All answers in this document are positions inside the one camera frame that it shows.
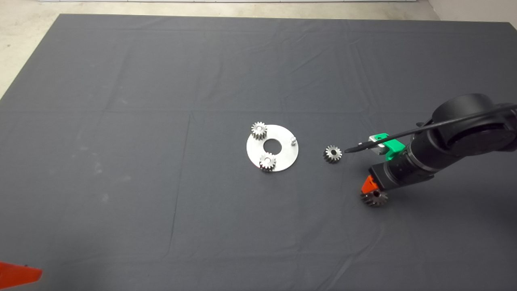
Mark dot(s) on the bright green camera mount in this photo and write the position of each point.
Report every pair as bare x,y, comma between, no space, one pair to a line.
394,146

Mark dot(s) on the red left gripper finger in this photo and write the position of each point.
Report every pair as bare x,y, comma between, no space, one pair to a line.
14,275

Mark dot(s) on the round metal plate with hole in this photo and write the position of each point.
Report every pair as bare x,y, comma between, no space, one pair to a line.
282,161

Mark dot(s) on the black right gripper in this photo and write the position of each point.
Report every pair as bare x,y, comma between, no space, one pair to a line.
391,173

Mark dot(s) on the dark grey table cloth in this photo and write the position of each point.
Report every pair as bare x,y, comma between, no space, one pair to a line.
121,161

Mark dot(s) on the larger steel bevel gear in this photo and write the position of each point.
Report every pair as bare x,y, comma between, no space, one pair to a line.
369,200

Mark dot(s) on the small dark steel gear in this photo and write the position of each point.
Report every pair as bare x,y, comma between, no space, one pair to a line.
328,157

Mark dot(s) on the small silver camera box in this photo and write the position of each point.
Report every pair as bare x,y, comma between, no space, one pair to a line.
379,148

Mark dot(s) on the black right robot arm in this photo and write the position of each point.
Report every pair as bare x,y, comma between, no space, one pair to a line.
464,129

